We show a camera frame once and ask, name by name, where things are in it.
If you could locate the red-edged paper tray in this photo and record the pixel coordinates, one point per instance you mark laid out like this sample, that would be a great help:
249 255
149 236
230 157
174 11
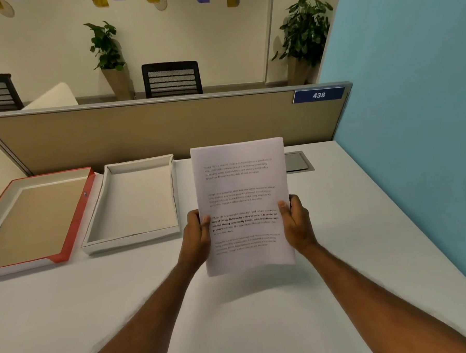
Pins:
36 219

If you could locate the large potted green plant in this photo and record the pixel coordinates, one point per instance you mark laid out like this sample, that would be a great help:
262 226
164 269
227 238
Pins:
303 34

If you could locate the beige desk partition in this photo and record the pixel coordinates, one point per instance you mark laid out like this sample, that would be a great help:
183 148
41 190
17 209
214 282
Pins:
168 127

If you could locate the white paper tray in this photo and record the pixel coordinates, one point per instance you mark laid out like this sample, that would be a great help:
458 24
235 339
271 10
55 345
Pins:
135 203

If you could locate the person's left thumb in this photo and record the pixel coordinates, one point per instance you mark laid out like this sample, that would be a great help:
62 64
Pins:
205 225

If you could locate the person's left hand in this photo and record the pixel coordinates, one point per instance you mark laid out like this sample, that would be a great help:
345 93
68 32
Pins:
191 242

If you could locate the person's right thumb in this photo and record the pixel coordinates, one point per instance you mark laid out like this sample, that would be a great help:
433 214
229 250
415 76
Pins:
284 214

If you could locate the blue number plate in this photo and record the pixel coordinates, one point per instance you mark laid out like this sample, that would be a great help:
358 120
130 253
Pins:
318 95

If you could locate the person's right forearm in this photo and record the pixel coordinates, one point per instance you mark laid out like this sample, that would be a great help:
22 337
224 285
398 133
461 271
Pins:
383 299

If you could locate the printed white paper sheet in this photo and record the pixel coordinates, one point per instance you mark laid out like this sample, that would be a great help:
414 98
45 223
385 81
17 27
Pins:
239 189

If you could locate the small potted green plant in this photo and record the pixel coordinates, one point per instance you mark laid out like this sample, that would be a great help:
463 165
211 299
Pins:
109 56

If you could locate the person's left forearm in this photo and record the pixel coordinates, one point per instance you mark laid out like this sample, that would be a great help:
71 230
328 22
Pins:
147 317

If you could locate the person's right hand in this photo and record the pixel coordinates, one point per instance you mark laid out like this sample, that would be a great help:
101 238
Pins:
298 227

